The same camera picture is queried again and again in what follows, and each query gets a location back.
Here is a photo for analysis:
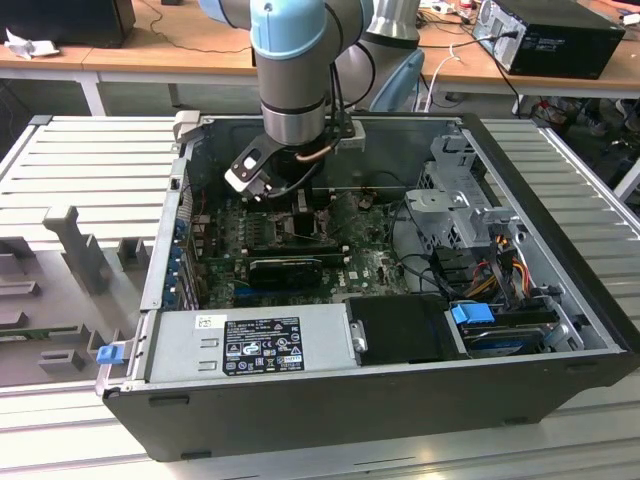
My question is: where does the white cable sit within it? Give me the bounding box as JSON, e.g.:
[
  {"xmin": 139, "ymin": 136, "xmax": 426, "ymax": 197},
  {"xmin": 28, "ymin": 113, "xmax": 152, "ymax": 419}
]
[{"xmin": 414, "ymin": 43, "xmax": 462, "ymax": 112}]

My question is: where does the pale blue teach pendant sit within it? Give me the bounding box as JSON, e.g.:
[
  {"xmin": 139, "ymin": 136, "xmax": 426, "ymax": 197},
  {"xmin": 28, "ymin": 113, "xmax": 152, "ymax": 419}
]
[{"xmin": 368, "ymin": 48, "xmax": 427, "ymax": 113}]

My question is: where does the crumpled white paper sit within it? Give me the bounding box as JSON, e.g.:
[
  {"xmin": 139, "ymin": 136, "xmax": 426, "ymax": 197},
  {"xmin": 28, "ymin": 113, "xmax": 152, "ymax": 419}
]
[{"xmin": 3, "ymin": 27, "xmax": 62, "ymax": 61}]

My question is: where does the black power cable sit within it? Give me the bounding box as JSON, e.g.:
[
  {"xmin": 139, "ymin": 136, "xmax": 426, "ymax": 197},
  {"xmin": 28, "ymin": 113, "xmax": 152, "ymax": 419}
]
[{"xmin": 473, "ymin": 30, "xmax": 522, "ymax": 117}]

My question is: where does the green motherboard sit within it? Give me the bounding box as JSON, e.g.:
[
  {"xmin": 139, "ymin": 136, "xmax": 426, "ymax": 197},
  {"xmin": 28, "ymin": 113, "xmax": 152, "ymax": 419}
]
[{"xmin": 197, "ymin": 189, "xmax": 422, "ymax": 309}]

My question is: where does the large black box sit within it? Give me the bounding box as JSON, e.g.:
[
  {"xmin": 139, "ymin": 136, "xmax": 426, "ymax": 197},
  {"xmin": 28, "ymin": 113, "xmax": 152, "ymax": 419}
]
[{"xmin": 0, "ymin": 0, "xmax": 137, "ymax": 49}]

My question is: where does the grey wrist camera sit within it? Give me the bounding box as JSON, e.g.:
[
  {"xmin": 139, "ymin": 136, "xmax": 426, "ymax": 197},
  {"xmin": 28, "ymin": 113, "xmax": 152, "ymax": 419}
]
[{"xmin": 327, "ymin": 118, "xmax": 367, "ymax": 152}]

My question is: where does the black desktop PC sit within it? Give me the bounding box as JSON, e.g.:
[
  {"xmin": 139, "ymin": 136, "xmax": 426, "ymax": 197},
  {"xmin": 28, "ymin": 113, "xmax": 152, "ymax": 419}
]
[{"xmin": 471, "ymin": 0, "xmax": 628, "ymax": 81}]

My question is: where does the black open PC case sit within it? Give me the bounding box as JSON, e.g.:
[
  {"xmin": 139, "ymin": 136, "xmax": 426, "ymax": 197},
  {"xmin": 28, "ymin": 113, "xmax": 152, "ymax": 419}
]
[{"xmin": 94, "ymin": 112, "xmax": 634, "ymax": 462}]

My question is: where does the CPU socket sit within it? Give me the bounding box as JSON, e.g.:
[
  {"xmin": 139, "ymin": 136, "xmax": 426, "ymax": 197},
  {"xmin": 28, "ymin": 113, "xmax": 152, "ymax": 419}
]
[{"xmin": 269, "ymin": 212, "xmax": 334, "ymax": 246}]

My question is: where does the metal socket cover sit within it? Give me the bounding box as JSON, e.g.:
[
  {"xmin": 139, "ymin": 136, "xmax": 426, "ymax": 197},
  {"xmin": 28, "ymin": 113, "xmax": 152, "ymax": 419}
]
[{"xmin": 319, "ymin": 194, "xmax": 362, "ymax": 237}]

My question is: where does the silver metal drive cage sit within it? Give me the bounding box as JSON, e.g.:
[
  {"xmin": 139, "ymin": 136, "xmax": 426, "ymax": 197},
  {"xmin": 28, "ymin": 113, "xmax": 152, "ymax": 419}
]
[{"xmin": 403, "ymin": 132, "xmax": 527, "ymax": 252}]

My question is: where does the grey power supply unit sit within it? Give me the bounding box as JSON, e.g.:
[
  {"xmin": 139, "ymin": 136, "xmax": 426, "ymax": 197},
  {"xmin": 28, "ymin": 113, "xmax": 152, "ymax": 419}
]
[{"xmin": 146, "ymin": 304, "xmax": 359, "ymax": 384}]

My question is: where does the black plastic fan shroud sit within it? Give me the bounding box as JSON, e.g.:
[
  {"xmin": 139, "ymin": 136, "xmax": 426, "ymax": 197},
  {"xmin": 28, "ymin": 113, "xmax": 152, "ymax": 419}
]
[{"xmin": 344, "ymin": 293, "xmax": 470, "ymax": 366}]

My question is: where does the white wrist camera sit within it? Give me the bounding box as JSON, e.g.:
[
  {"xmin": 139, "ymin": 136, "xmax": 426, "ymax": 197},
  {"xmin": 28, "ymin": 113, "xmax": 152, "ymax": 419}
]
[{"xmin": 223, "ymin": 133, "xmax": 276, "ymax": 204}]

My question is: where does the black cable in case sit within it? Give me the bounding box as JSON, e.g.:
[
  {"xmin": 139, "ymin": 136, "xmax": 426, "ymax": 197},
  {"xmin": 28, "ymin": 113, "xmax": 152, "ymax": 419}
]
[{"xmin": 390, "ymin": 203, "xmax": 452, "ymax": 297}]

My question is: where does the black graphics card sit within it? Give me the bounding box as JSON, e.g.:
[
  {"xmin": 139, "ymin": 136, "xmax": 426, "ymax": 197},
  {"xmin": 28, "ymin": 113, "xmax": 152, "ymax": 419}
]
[{"xmin": 247, "ymin": 257, "xmax": 324, "ymax": 291}]

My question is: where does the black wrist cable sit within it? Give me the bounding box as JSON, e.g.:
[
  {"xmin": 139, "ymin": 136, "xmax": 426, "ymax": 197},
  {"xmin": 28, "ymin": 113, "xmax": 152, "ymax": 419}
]
[{"xmin": 324, "ymin": 4, "xmax": 376, "ymax": 151}]

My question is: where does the yellow red wire bundle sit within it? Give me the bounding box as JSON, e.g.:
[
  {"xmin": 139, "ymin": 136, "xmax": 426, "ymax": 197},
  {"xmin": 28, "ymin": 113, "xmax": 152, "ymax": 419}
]
[{"xmin": 468, "ymin": 234, "xmax": 532, "ymax": 297}]

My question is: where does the grey parts rack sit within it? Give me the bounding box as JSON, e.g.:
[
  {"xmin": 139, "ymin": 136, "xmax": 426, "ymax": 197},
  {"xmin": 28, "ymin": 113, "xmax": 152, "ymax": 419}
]
[{"xmin": 0, "ymin": 204, "xmax": 151, "ymax": 387}]

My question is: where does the thin black desk cable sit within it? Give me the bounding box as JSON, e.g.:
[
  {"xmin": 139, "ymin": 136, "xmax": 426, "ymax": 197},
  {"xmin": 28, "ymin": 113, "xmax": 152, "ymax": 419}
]
[{"xmin": 148, "ymin": 0, "xmax": 252, "ymax": 54}]

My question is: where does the wooden desk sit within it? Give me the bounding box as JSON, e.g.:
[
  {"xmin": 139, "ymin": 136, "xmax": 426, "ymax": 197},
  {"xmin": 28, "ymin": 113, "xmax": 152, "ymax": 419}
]
[
  {"xmin": 0, "ymin": 0, "xmax": 261, "ymax": 119},
  {"xmin": 419, "ymin": 4, "xmax": 640, "ymax": 121}
]

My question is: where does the hard disk in blue carrier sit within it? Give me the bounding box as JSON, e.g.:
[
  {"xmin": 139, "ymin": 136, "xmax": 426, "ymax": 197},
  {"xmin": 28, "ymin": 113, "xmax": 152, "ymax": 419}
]
[{"xmin": 448, "ymin": 299, "xmax": 562, "ymax": 359}]

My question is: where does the blue case latch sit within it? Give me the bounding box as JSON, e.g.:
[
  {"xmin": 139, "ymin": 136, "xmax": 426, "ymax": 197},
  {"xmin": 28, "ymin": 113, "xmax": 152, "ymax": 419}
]
[{"xmin": 97, "ymin": 344, "xmax": 124, "ymax": 367}]

